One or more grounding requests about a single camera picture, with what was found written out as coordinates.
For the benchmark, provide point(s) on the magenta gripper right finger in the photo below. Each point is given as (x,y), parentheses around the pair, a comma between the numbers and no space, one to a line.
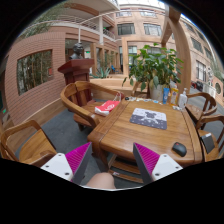
(153,166)

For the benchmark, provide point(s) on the wooden armchair near left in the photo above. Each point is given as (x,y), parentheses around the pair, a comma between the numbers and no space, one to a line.
(36,151)

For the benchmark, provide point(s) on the red and white bag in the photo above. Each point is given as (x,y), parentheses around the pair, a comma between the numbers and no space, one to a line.
(106,107)

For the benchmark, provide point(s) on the green potted plant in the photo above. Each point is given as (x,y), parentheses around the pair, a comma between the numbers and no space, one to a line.
(154,68)

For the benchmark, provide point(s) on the wooden armchair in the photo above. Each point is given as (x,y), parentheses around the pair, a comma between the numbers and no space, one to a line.
(218,151)
(206,106)
(36,151)
(82,97)

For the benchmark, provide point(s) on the wooden armchair far left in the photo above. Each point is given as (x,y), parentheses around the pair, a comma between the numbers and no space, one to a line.
(82,97)

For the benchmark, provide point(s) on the black computer mouse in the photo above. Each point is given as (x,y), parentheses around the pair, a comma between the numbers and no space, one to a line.
(180,149)

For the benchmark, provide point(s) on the grey patterned mouse pad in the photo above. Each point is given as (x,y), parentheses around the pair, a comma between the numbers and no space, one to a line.
(149,118)

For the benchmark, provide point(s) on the wooden table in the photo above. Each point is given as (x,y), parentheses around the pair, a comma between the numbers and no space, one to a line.
(116,134)

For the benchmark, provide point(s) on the wooden armchair far right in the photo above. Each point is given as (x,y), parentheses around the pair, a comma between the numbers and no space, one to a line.
(206,106)

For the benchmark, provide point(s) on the blue tube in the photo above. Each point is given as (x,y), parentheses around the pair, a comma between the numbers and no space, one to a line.
(165,95)

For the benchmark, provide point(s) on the dark bust statue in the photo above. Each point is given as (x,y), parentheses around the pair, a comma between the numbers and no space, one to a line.
(78,49)

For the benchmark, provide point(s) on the person's knee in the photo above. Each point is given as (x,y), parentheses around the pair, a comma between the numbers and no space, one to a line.
(102,181)

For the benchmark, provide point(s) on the wooden pillar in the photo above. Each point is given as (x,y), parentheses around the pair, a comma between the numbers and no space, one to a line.
(172,26)

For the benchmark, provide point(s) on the wooden armchair near right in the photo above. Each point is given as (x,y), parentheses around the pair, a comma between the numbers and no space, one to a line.
(218,151)

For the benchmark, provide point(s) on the white plant pot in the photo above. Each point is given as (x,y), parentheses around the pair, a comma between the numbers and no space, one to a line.
(156,93)

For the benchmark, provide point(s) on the yellow package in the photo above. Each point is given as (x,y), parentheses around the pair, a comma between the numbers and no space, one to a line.
(174,96)

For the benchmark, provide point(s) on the red wooden pedestal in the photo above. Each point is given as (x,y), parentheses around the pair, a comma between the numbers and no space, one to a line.
(76,70)

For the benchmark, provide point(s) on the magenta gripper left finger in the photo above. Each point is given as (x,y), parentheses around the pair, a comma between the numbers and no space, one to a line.
(70,166)

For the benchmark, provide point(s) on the dark tablet on chair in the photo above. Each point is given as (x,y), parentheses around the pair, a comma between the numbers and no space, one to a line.
(208,142)

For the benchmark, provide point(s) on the white pump bottle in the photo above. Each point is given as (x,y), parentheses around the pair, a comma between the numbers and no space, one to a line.
(182,99)

